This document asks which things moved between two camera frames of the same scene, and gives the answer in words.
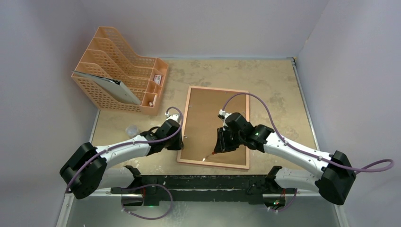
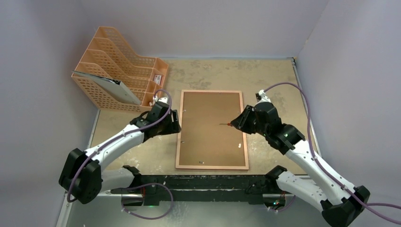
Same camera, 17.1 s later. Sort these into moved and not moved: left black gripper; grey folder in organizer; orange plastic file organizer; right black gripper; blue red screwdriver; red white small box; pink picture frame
Moved: right black gripper; blue red screwdriver; left black gripper
Not moved: grey folder in organizer; orange plastic file organizer; pink picture frame; red white small box
